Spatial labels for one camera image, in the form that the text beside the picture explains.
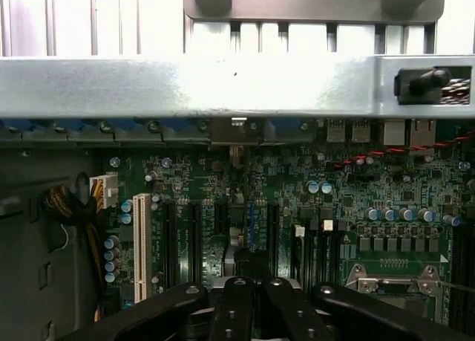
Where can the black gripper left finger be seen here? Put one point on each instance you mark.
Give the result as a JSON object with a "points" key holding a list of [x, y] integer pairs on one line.
{"points": [[156, 311]]}

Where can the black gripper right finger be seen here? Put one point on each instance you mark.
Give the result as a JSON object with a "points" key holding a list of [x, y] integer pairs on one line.
{"points": [[371, 311]]}

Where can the CPU socket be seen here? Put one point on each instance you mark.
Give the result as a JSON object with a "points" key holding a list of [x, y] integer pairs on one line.
{"points": [[401, 300]]}

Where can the metal locking lever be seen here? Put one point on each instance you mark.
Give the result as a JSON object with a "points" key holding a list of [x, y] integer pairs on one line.
{"points": [[389, 281]]}

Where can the white PCI slot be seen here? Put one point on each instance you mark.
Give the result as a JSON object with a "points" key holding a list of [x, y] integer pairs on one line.
{"points": [[142, 240]]}

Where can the long black expansion slot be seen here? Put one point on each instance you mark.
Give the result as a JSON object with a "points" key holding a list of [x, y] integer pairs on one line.
{"points": [[274, 237], [195, 240], [170, 240]]}

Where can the black RAM slot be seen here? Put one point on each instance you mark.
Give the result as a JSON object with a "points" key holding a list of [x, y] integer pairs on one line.
{"points": [[457, 252], [469, 252]]}

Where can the short black expansion slot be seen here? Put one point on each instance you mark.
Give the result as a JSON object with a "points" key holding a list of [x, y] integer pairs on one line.
{"points": [[221, 218]]}

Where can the green motherboard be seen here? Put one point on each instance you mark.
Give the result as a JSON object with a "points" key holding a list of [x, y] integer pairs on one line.
{"points": [[371, 192]]}

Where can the blue expansion slot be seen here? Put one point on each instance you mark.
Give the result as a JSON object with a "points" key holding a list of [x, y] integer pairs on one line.
{"points": [[251, 226]]}

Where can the white power connector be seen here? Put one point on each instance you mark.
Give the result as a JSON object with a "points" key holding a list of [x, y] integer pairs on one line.
{"points": [[105, 188]]}

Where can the grey rear port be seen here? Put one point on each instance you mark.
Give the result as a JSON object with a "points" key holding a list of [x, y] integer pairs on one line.
{"points": [[393, 133]]}

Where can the silver USB port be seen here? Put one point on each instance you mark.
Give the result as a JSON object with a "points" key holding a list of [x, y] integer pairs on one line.
{"points": [[337, 131], [360, 131]]}

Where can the silver network port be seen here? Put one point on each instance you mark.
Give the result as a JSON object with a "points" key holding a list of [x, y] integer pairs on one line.
{"points": [[423, 133]]}

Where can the blue card retainer clip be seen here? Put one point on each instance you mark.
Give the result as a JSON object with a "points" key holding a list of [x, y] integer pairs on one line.
{"points": [[182, 127], [289, 127]]}

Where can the black case lock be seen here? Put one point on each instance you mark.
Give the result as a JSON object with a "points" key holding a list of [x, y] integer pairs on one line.
{"points": [[419, 86]]}

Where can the open black PC case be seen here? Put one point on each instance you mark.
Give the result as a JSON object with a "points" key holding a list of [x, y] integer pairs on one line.
{"points": [[111, 84]]}

